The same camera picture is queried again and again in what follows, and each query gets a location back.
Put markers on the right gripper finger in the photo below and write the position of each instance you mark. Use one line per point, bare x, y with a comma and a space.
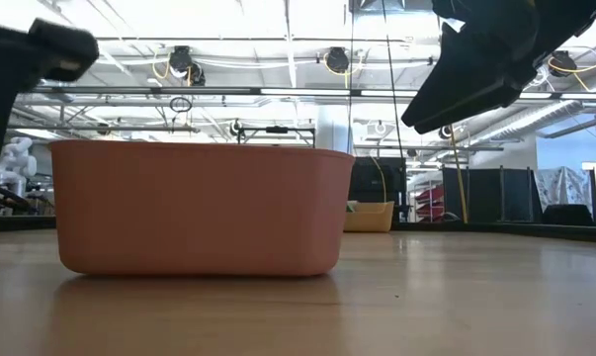
465, 84

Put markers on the silver tarp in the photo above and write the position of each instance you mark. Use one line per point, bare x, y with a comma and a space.
564, 185

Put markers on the yellow plastic bin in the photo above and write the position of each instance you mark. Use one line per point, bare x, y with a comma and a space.
371, 220

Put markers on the black partition screen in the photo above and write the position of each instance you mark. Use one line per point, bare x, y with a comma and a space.
485, 195

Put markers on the red shelf rack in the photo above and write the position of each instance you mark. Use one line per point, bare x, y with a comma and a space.
430, 203

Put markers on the black computer case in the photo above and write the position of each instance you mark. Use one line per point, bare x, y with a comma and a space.
371, 178

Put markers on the orange plastic bin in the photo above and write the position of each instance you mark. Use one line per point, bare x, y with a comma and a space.
203, 207

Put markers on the black box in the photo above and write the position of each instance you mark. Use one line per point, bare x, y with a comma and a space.
569, 216

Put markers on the silver ventilation duct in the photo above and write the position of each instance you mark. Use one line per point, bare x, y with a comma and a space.
530, 121

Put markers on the white robot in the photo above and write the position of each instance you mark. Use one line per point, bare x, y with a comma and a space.
16, 163

